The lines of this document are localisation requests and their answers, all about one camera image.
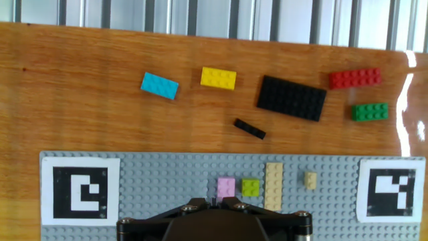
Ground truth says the green Lego brick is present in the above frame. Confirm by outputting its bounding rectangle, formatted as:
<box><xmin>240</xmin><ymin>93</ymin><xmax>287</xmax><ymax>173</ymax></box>
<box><xmin>350</xmin><ymin>102</ymin><xmax>390</xmax><ymax>122</ymax></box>

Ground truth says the tan Lego plate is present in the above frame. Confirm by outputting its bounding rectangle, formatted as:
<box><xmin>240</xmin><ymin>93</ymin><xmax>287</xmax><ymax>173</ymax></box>
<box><xmin>263</xmin><ymin>162</ymin><xmax>284</xmax><ymax>212</ymax></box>

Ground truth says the red Lego brick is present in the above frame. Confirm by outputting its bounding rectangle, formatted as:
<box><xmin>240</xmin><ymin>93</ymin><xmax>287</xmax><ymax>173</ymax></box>
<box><xmin>328</xmin><ymin>67</ymin><xmax>383</xmax><ymax>90</ymax></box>

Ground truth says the black white fiducial marker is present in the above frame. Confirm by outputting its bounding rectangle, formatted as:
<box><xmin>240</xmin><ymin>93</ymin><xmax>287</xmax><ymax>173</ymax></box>
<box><xmin>356</xmin><ymin>157</ymin><xmax>427</xmax><ymax>224</ymax></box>

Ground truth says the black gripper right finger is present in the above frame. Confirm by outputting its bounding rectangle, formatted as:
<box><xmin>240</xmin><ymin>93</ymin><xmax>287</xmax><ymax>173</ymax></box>
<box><xmin>220</xmin><ymin>196</ymin><xmax>314</xmax><ymax>241</ymax></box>

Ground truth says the wood grain mat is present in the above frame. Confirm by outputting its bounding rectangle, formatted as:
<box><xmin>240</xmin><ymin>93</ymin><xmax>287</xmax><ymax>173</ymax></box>
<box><xmin>0</xmin><ymin>21</ymin><xmax>428</xmax><ymax>241</ymax></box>

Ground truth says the pink Lego brick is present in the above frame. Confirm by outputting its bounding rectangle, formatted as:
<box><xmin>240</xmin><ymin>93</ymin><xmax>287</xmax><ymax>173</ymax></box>
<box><xmin>217</xmin><ymin>177</ymin><xmax>236</xmax><ymax>199</ymax></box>

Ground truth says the small black Lego brick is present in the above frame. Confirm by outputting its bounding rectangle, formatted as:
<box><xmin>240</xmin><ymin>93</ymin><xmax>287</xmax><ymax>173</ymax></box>
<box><xmin>233</xmin><ymin>118</ymin><xmax>268</xmax><ymax>141</ymax></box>

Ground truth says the fiducial marker with C pattern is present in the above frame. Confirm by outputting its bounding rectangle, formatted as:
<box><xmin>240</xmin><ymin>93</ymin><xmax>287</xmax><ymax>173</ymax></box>
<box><xmin>39</xmin><ymin>156</ymin><xmax>121</xmax><ymax>227</ymax></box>

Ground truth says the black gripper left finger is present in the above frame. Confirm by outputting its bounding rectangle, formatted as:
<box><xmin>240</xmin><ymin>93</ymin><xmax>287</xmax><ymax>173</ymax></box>
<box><xmin>116</xmin><ymin>197</ymin><xmax>212</xmax><ymax>241</ymax></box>

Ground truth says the black Lego plate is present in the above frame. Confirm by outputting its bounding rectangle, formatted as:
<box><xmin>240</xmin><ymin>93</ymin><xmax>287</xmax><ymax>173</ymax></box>
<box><xmin>255</xmin><ymin>74</ymin><xmax>328</xmax><ymax>123</ymax></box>

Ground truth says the cyan Lego brick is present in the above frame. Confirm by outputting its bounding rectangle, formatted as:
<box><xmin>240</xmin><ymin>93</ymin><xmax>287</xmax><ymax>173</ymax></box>
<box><xmin>140</xmin><ymin>72</ymin><xmax>180</xmax><ymax>100</ymax></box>

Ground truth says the yellow Lego brick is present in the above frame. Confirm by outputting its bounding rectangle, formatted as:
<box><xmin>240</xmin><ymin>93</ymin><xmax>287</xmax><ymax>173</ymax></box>
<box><xmin>199</xmin><ymin>66</ymin><xmax>237</xmax><ymax>91</ymax></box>

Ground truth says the small tan Lego brick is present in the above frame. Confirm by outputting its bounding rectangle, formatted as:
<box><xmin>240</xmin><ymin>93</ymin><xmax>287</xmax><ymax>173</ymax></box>
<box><xmin>304</xmin><ymin>171</ymin><xmax>318</xmax><ymax>191</ymax></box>

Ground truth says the grey Lego baseplate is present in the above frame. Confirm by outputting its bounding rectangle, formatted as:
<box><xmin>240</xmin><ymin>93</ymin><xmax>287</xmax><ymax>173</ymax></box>
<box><xmin>39</xmin><ymin>150</ymin><xmax>427</xmax><ymax>241</ymax></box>

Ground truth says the small lime Lego brick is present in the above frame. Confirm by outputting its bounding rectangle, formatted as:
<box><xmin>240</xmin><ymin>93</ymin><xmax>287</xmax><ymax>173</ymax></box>
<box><xmin>241</xmin><ymin>178</ymin><xmax>261</xmax><ymax>197</ymax></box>

